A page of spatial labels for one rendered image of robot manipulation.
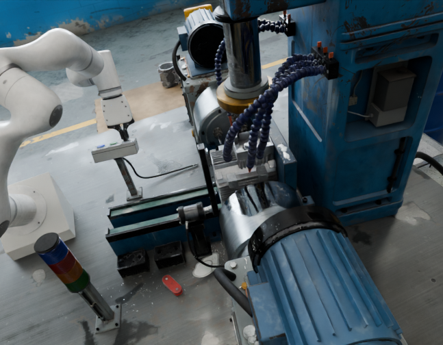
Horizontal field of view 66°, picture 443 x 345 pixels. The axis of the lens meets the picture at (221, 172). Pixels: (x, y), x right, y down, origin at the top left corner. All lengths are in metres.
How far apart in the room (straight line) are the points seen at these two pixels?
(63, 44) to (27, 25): 5.61
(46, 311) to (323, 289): 1.03
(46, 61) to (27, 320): 0.85
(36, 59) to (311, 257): 0.77
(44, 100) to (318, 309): 0.74
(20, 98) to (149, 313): 0.73
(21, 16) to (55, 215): 5.30
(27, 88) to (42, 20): 5.63
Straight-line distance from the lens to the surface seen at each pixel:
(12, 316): 1.43
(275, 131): 1.15
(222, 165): 1.12
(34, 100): 0.92
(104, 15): 6.54
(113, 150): 1.39
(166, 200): 1.31
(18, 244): 1.53
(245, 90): 0.96
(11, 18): 6.59
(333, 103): 0.93
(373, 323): 0.54
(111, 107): 1.36
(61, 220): 1.48
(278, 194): 0.92
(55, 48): 0.98
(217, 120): 1.30
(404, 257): 1.29
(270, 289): 0.58
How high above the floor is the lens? 1.83
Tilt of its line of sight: 42 degrees down
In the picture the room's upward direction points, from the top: 11 degrees counter-clockwise
